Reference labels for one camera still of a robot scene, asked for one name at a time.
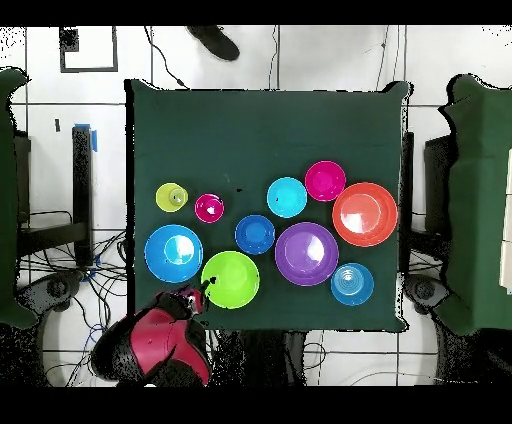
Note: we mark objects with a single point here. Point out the pink cup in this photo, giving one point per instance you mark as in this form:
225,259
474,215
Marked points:
202,212

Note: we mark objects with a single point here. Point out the purple bowl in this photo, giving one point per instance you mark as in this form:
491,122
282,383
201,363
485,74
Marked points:
296,256

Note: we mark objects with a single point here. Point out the translucent blue bowl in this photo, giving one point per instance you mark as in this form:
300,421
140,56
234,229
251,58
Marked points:
352,284

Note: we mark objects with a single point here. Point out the small dark blue bowl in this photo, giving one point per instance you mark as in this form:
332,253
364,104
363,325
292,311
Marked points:
254,234

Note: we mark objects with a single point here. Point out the white sheet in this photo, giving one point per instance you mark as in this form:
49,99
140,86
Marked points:
507,240

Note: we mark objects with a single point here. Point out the large blue bowl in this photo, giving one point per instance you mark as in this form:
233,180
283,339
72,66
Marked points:
156,252

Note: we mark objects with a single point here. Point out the yellow cup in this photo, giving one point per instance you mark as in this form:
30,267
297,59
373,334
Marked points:
164,198

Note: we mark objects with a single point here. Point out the pink bowl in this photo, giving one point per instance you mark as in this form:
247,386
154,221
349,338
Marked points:
325,180

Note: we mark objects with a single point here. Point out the blue tape strip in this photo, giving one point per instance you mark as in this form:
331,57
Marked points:
94,142

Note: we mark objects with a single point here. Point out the black square floor frame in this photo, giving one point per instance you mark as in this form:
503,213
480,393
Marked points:
68,40

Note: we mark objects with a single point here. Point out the black equipment box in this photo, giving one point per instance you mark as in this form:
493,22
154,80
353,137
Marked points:
22,180
438,184

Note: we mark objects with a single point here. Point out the dark green table cloth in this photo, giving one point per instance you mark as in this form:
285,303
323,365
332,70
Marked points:
260,136

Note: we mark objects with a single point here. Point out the black metal frame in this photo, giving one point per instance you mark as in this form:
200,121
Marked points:
407,200
82,192

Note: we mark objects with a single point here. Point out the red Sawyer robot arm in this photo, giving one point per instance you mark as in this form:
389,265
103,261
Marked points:
156,344

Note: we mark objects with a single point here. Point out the orange bowl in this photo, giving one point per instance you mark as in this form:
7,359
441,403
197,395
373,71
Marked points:
364,214

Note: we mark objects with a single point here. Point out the person's shoe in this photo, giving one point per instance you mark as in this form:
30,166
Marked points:
216,42

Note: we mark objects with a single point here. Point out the green bowl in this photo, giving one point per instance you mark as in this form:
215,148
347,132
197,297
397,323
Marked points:
236,280

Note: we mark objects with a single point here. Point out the green-covered side table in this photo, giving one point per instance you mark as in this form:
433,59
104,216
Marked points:
480,200
8,200

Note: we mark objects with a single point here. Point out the grey round floor base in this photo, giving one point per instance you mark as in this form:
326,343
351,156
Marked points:
56,288
426,290

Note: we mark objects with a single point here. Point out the small cyan bowl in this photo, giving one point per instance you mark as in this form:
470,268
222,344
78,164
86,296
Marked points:
286,197

